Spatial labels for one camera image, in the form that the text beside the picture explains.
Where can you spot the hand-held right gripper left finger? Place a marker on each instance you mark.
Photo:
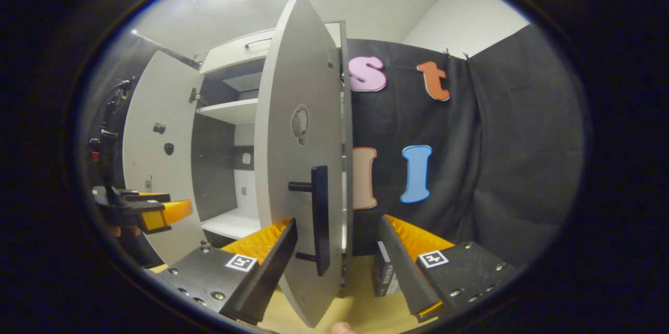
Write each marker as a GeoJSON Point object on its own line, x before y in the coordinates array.
{"type": "Point", "coordinates": [272, 266]}

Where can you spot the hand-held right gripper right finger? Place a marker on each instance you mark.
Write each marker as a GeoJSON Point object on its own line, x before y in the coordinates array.
{"type": "Point", "coordinates": [405, 266]}

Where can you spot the grey white cabinet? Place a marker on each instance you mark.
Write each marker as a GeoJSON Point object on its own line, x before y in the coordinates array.
{"type": "Point", "coordinates": [230, 112]}

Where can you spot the small black and white box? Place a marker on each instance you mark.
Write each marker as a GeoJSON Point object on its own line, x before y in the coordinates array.
{"type": "Point", "coordinates": [385, 274]}

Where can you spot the grey cabinet door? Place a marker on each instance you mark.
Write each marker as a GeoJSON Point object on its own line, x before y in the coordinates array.
{"type": "Point", "coordinates": [157, 104]}
{"type": "Point", "coordinates": [292, 88]}

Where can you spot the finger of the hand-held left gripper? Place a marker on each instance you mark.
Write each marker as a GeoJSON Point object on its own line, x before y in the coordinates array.
{"type": "Point", "coordinates": [146, 197]}
{"type": "Point", "coordinates": [167, 214]}

